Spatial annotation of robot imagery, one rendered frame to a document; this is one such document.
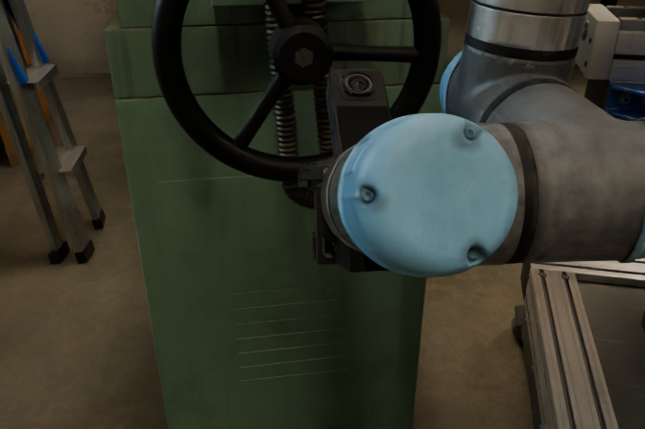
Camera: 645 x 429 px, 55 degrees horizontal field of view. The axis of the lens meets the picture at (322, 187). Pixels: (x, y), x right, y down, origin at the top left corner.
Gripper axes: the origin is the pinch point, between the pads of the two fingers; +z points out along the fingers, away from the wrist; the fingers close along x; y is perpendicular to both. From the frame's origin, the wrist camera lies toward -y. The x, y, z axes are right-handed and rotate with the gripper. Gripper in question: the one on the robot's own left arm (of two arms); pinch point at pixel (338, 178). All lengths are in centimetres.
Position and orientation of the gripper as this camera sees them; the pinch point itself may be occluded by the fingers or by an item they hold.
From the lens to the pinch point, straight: 61.8
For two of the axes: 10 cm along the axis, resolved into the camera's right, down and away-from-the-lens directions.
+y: 0.2, 10.0, -0.2
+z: -1.0, 0.3, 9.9
